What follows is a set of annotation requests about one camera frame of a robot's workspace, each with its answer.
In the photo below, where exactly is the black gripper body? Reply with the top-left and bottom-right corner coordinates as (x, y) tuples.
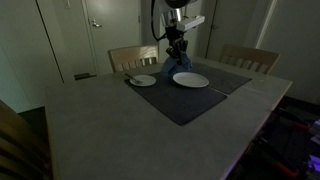
(165, 25), (190, 51)

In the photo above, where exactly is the light blue towel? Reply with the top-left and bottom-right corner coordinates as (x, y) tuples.
(161, 53), (194, 79)

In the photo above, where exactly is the large white plate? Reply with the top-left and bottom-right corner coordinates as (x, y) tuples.
(172, 71), (210, 89)

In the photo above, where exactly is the small white plate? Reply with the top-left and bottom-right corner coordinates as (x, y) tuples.
(129, 74), (157, 88)

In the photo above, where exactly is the dark placemat under small plate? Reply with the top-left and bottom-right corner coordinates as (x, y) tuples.
(124, 69), (228, 127)

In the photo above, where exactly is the dark placemat without small plate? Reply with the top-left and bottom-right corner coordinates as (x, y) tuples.
(186, 61), (253, 95)

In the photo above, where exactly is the metal spoon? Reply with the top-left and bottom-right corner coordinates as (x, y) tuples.
(124, 73), (144, 86)

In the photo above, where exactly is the plain white door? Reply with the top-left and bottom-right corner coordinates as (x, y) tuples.
(205, 0), (272, 63)

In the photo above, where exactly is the wooden chair by plain door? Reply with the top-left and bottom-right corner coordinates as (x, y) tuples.
(218, 43), (281, 76)

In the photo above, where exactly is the dark flat floor object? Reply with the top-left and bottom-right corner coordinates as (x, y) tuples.
(73, 72), (98, 81)

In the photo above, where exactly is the purple lit device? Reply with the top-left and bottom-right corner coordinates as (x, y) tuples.
(305, 118), (320, 180)

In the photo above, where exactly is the brown wooden slatted chair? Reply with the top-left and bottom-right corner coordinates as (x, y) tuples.
(0, 99), (54, 180)

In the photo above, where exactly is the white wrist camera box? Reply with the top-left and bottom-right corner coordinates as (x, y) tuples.
(175, 15), (206, 32)

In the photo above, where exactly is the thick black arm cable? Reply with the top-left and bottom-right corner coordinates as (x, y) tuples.
(150, 0), (168, 43)

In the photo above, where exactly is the wooden chair by handled door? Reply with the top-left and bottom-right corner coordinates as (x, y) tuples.
(107, 44), (160, 74)

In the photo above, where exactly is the white door with lever handle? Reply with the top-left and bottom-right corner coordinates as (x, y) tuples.
(81, 0), (143, 77)

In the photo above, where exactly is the metal door lever handle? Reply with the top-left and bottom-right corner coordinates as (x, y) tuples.
(91, 19), (104, 30)

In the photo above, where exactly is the short red clamp handle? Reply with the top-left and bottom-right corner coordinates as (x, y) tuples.
(292, 121), (313, 133)

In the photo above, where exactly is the black clamp with red handle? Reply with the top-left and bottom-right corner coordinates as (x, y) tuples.
(258, 137), (301, 178)

